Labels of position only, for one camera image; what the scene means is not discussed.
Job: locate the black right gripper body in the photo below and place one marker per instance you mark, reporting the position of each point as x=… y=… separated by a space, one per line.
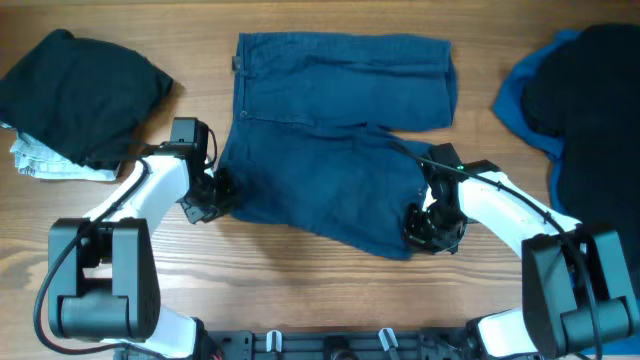
x=433 y=227

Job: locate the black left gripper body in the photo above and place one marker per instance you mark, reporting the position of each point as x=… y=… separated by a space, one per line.
x=210 y=198

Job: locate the dark blue denim shorts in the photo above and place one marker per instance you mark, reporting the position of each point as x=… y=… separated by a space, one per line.
x=316 y=138

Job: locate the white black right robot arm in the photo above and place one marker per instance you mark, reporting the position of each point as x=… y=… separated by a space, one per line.
x=577 y=293

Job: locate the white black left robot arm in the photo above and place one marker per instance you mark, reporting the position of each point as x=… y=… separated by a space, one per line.
x=102 y=285

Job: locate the bright blue garment right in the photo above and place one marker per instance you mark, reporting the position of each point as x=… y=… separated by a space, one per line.
x=530 y=115

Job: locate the black folded garment left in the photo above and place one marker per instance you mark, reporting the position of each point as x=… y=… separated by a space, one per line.
x=82 y=98

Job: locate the white grey folded cloth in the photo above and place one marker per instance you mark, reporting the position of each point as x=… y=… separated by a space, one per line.
x=33 y=158

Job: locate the black garment right pile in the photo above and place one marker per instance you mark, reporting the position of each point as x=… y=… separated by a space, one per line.
x=595 y=140

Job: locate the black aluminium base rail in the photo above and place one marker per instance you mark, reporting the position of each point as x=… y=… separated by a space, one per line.
x=424 y=344

